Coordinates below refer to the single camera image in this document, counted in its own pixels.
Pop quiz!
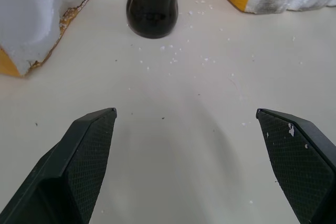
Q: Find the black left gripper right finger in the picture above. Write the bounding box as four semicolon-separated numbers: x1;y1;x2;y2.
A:
256;108;336;224

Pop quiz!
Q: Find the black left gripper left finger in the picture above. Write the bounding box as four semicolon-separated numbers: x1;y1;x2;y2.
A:
0;107;118;224

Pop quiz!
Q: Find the dark cola bottle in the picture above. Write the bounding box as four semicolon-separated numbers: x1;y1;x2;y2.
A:
125;0;180;39

